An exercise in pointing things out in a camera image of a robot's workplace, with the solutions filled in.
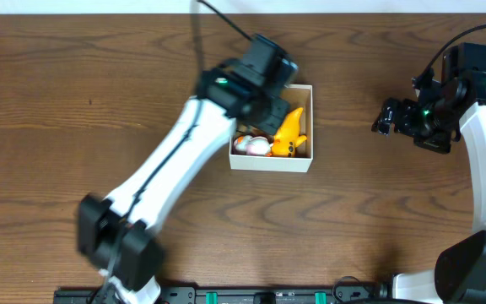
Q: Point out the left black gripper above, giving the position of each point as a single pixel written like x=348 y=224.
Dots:
x=271 y=116

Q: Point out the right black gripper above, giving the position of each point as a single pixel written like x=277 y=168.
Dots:
x=407 y=109

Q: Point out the white pink duck toy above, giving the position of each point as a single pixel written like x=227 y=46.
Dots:
x=252 y=146

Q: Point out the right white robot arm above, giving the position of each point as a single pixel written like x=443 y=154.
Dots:
x=459 y=274

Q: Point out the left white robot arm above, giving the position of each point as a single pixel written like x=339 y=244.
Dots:
x=117 y=233

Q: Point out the white cardboard box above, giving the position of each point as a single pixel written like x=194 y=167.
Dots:
x=297 y=95

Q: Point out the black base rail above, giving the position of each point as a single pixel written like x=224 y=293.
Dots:
x=339 y=294

